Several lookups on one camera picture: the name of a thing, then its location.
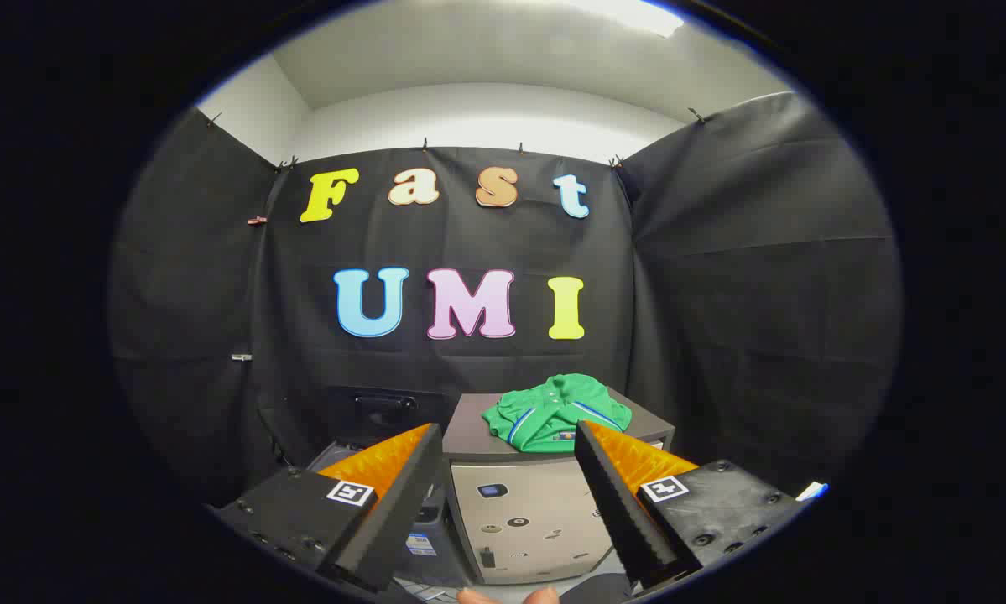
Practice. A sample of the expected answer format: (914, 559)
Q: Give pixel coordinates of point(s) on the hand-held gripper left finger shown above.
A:
(402, 495)

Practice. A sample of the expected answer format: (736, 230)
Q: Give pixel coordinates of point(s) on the grey washing machine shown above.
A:
(430, 528)

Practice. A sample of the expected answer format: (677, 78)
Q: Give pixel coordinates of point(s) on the grey beige cabinet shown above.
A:
(536, 520)

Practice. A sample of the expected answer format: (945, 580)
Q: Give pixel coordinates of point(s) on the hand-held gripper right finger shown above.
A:
(616, 503)

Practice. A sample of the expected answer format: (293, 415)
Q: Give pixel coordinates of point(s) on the black backdrop cloth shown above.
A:
(469, 243)

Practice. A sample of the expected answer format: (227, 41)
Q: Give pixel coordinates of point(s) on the green polo shirt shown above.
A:
(553, 411)

